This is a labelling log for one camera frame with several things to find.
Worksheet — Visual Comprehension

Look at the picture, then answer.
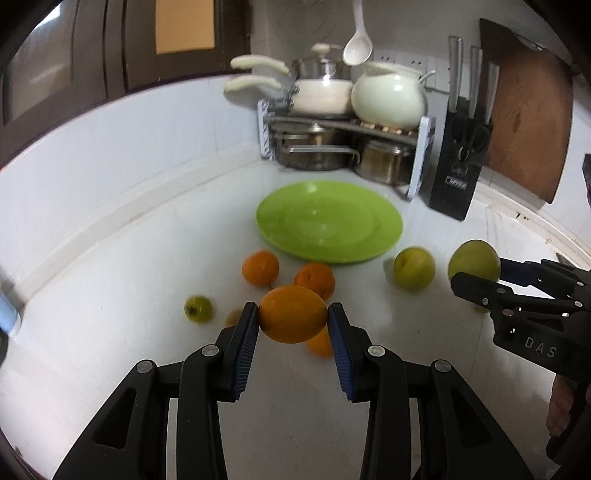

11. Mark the green apple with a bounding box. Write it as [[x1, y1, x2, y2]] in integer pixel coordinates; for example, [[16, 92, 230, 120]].
[[448, 239, 501, 282]]

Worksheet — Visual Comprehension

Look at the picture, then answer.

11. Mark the small orange clementine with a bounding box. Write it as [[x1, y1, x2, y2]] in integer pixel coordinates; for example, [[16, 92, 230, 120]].
[[305, 325, 334, 358]]

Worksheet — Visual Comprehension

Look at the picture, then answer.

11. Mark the small orange mandarin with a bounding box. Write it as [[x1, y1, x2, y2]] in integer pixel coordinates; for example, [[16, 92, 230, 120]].
[[294, 262, 335, 301]]

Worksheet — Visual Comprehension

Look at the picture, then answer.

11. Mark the large orange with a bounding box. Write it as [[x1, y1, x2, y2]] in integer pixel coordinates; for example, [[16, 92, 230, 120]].
[[259, 285, 328, 344]]

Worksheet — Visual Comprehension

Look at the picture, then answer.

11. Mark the small orange tangerine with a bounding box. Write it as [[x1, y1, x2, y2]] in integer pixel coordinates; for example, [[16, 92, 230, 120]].
[[242, 251, 280, 287]]

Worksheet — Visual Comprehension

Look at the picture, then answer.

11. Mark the brownish yellow round fruit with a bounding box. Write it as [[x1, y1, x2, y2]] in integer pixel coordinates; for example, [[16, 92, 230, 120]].
[[224, 308, 242, 327]]

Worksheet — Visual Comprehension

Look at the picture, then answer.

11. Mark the right hand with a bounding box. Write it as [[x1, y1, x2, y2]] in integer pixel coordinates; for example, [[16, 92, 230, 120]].
[[546, 375, 574, 437]]

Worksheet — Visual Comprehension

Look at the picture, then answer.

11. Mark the yellow-green apple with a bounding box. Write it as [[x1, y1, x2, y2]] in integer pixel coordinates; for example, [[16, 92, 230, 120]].
[[393, 247, 436, 292]]

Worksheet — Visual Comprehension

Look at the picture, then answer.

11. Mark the wooden cutting board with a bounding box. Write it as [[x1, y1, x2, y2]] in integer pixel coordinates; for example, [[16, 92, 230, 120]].
[[480, 18, 573, 203]]

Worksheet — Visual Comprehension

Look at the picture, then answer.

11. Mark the black knife block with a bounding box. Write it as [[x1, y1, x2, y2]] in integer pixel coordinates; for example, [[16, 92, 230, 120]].
[[429, 105, 492, 221]]

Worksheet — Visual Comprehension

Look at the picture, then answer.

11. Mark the blue white bottle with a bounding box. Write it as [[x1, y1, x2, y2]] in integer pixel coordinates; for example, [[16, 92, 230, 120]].
[[0, 292, 22, 337]]

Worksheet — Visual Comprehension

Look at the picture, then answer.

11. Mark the white metal pot rack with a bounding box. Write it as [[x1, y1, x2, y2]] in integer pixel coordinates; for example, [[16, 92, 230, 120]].
[[256, 100, 436, 201]]

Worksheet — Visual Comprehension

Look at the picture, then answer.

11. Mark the small steel pot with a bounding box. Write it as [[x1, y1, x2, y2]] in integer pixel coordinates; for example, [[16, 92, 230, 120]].
[[353, 140, 415, 186]]

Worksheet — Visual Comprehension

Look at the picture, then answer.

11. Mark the green plate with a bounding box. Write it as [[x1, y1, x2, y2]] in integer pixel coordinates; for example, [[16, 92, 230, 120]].
[[256, 180, 404, 264]]

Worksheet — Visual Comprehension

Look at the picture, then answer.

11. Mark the steel knife right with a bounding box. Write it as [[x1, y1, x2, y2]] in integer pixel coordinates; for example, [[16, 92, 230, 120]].
[[484, 62, 500, 124]]

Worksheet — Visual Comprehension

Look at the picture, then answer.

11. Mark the steel knife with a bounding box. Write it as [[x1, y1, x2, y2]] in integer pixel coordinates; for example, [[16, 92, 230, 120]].
[[468, 46, 483, 119], [484, 62, 500, 124], [448, 36, 464, 113]]

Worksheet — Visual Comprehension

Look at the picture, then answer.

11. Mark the steel knife middle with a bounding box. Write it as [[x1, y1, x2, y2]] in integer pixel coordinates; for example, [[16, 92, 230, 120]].
[[468, 46, 483, 119]]

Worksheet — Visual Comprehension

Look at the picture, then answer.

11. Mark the white ceramic pot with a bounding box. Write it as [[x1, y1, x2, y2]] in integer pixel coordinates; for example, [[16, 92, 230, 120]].
[[351, 61, 436, 131]]

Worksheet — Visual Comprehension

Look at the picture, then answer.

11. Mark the large steel pan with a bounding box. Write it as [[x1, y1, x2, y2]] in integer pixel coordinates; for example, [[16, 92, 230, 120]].
[[270, 123, 361, 171]]

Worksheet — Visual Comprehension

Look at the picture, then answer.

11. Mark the steel knife left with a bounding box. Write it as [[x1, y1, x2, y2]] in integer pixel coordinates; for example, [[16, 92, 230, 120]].
[[448, 36, 464, 113]]

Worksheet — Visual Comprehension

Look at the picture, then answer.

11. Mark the cream saucepan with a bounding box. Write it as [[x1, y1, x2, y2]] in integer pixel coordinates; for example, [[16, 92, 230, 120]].
[[223, 74, 353, 117]]

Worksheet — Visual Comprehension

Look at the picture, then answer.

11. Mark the white hanging ladle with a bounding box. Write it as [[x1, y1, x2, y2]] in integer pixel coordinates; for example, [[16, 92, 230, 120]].
[[342, 0, 374, 67]]

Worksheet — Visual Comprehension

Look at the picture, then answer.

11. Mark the steel lidded pot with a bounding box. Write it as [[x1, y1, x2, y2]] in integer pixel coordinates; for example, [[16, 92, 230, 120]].
[[291, 43, 351, 80]]

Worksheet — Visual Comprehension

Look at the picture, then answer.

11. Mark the cream upper pan handle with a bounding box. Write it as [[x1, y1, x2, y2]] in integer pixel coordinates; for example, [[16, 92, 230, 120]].
[[229, 54, 290, 76]]

